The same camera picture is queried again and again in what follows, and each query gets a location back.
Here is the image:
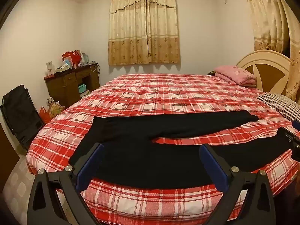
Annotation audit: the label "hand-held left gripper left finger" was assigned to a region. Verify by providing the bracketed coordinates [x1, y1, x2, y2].
[27, 142, 105, 225]

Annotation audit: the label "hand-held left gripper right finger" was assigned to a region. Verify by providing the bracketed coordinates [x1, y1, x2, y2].
[199, 144, 277, 225]

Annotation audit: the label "black pants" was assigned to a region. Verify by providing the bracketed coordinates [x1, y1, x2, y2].
[69, 110, 293, 189]

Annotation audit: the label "striped pillow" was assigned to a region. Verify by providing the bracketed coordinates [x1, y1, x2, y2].
[256, 92, 300, 125]

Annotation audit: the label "floral patterned gift bag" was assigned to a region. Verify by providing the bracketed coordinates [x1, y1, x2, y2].
[47, 97, 65, 119]

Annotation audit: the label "cream wooden headboard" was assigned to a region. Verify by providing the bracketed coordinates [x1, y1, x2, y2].
[235, 49, 292, 97]

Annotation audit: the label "red plastic bag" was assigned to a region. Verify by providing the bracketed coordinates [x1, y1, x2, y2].
[38, 106, 51, 124]

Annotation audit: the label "pink folded blanket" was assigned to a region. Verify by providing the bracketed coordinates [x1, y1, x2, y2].
[214, 66, 257, 89]

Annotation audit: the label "brown wooden desk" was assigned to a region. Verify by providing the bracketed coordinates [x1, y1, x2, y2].
[44, 62, 101, 109]

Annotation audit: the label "black folding chair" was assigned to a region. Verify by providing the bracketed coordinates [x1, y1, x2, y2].
[0, 84, 45, 152]

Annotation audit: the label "bed with red plaid sheet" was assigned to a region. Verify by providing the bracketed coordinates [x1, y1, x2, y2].
[26, 73, 300, 224]

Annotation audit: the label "white picture card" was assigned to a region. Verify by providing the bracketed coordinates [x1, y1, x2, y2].
[46, 61, 55, 76]

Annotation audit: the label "red gift bag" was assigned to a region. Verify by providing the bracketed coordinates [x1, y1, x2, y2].
[73, 51, 81, 69]

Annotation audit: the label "beige patterned side curtain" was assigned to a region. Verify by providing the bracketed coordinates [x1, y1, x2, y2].
[241, 0, 300, 104]

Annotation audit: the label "beige window curtain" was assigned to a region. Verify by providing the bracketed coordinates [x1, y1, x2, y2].
[108, 0, 181, 66]

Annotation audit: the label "tangled cables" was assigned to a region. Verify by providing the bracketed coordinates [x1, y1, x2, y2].
[87, 60, 100, 74]

